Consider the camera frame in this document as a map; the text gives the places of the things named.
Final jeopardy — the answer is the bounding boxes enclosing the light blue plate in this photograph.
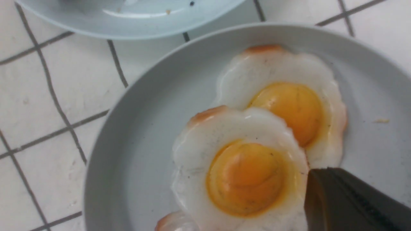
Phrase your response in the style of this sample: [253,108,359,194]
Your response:
[17,0,243,40]

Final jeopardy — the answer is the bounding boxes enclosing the white grid tablecloth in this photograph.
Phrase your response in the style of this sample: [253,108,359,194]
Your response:
[0,0,410,231]

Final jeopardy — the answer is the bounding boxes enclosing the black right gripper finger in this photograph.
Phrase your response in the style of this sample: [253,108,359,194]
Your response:
[304,167,411,231]

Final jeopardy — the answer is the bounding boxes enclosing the grey plate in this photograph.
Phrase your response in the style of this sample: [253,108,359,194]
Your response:
[83,22,411,231]

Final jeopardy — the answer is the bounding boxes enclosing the fried egg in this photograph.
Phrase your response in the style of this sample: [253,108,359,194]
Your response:
[171,106,309,231]
[154,211,199,231]
[211,45,348,168]

